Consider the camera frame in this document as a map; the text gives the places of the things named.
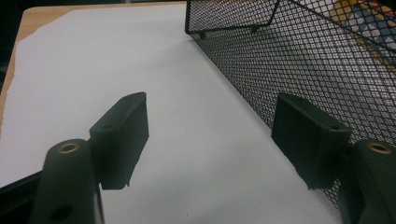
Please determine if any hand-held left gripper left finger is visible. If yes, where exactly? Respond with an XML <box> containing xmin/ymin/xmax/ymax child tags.
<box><xmin>28</xmin><ymin>91</ymin><xmax>150</xmax><ymax>224</ymax></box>

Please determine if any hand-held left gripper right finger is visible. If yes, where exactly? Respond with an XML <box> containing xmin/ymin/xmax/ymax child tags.
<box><xmin>270</xmin><ymin>92</ymin><xmax>396</xmax><ymax>224</ymax></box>

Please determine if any white paper sheet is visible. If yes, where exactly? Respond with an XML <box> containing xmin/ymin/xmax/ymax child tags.
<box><xmin>0</xmin><ymin>3</ymin><xmax>344</xmax><ymax>224</ymax></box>

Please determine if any colourful patterned packet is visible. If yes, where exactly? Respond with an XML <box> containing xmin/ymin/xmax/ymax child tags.
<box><xmin>320</xmin><ymin>0</ymin><xmax>396</xmax><ymax>74</ymax></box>

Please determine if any black wire mesh basket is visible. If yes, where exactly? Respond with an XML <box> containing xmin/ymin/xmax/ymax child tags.
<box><xmin>184</xmin><ymin>0</ymin><xmax>396</xmax><ymax>210</ymax></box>

